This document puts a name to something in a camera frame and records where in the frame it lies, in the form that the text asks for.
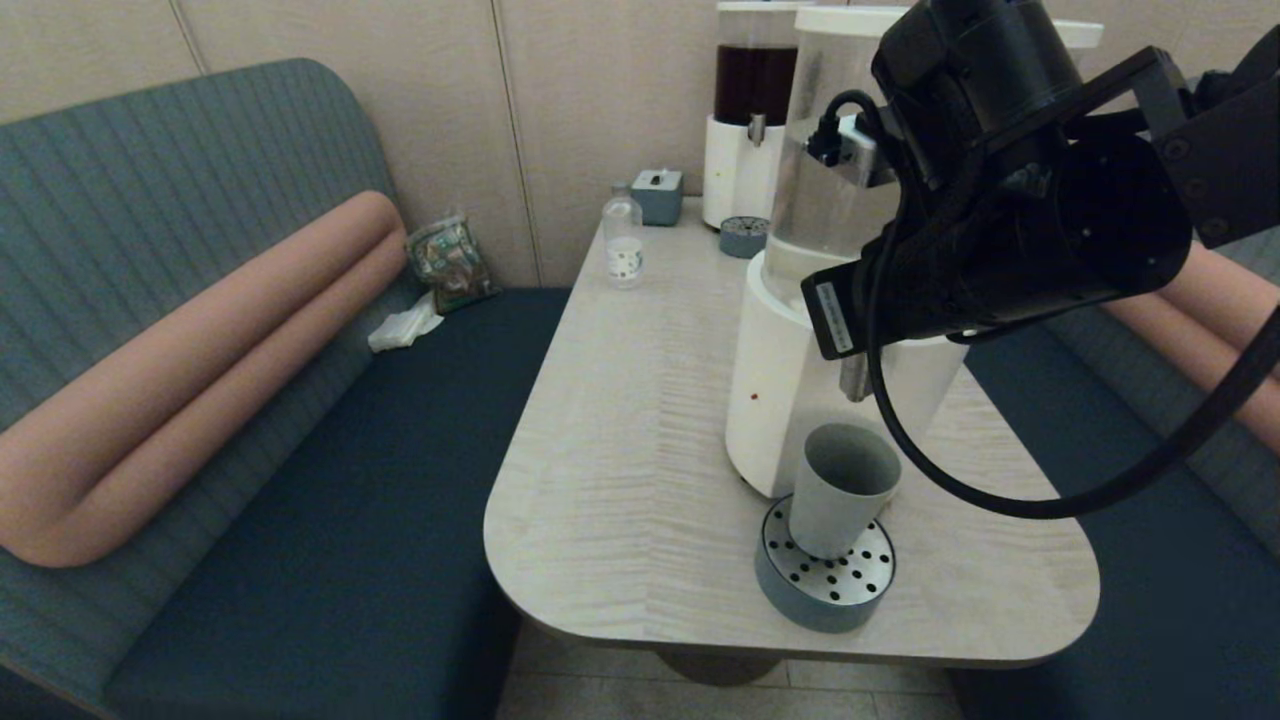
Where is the dark drink dispenser white base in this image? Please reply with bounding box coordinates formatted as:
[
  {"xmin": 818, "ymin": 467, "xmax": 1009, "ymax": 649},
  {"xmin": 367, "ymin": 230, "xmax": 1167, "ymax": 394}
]
[{"xmin": 703, "ymin": 10, "xmax": 801, "ymax": 231}]

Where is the dark round table pedestal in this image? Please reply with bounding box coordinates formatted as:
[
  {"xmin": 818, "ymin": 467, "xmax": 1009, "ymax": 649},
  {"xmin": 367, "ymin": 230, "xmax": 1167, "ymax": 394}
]
[{"xmin": 655, "ymin": 648, "xmax": 789, "ymax": 686}]

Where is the grey-blue square tissue box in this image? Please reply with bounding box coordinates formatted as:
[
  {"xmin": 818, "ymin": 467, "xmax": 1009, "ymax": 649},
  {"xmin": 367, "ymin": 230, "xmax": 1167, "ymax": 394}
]
[{"xmin": 631, "ymin": 168, "xmax": 685, "ymax": 227}]

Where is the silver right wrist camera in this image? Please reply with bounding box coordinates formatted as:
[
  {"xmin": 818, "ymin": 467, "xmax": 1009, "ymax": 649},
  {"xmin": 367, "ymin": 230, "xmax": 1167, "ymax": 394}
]
[{"xmin": 835, "ymin": 113, "xmax": 896, "ymax": 188}]

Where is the teal upholstered booth bench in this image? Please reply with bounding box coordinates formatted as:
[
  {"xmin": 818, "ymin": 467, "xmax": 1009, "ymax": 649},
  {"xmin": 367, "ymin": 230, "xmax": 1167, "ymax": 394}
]
[
  {"xmin": 945, "ymin": 225, "xmax": 1280, "ymax": 720},
  {"xmin": 0, "ymin": 58, "xmax": 573, "ymax": 720}
]

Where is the clear water dispenser white base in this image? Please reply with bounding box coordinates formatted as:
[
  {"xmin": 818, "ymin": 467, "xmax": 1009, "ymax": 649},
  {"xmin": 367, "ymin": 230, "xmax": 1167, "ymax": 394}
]
[{"xmin": 725, "ymin": 25, "xmax": 1096, "ymax": 499}]

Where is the round blue perforated drip tray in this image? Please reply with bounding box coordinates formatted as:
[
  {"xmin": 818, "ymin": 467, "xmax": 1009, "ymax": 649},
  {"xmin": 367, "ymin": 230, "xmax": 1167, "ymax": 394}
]
[
  {"xmin": 720, "ymin": 216, "xmax": 769, "ymax": 259},
  {"xmin": 755, "ymin": 495, "xmax": 897, "ymax": 634}
]

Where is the clear bag of snacks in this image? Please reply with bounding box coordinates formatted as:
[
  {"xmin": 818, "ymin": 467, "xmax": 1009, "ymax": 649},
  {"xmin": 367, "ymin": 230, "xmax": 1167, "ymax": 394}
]
[{"xmin": 405, "ymin": 213, "xmax": 499, "ymax": 316}]

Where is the grey plastic cup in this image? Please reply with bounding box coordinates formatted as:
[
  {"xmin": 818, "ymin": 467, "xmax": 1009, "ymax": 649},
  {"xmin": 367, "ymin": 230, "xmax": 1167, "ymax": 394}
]
[{"xmin": 788, "ymin": 423, "xmax": 903, "ymax": 561}]

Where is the white water dispenser lid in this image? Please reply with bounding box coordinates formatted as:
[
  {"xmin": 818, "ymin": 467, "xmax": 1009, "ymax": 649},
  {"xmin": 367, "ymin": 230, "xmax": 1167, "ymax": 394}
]
[{"xmin": 795, "ymin": 5, "xmax": 1104, "ymax": 46}]

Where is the small clear plastic bottle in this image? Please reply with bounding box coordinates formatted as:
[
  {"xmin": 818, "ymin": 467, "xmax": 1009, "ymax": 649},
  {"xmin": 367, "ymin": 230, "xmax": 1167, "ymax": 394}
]
[{"xmin": 603, "ymin": 182, "xmax": 645, "ymax": 290}]

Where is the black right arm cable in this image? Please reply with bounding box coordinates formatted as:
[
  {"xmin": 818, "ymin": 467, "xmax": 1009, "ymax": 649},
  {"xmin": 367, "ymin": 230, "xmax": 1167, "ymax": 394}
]
[{"xmin": 806, "ymin": 88, "xmax": 1280, "ymax": 521}]

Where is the crumpled white tissue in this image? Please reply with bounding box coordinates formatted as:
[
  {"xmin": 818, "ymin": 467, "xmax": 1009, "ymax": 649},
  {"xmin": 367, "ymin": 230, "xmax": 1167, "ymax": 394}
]
[{"xmin": 367, "ymin": 293, "xmax": 444, "ymax": 353}]

